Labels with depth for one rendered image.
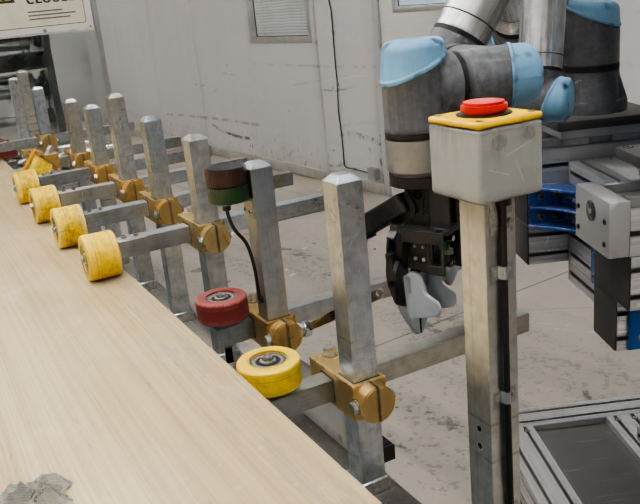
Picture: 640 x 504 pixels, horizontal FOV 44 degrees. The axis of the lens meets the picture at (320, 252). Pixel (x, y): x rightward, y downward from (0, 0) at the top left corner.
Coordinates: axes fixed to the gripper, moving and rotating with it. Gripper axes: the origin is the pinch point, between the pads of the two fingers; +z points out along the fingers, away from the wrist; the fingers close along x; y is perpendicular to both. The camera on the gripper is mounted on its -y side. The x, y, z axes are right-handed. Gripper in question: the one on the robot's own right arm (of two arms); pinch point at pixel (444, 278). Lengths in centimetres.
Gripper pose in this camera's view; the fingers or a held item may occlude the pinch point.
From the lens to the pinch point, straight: 144.6
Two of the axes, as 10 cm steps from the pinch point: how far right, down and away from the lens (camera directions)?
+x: -4.8, -2.3, 8.5
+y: 8.7, -2.3, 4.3
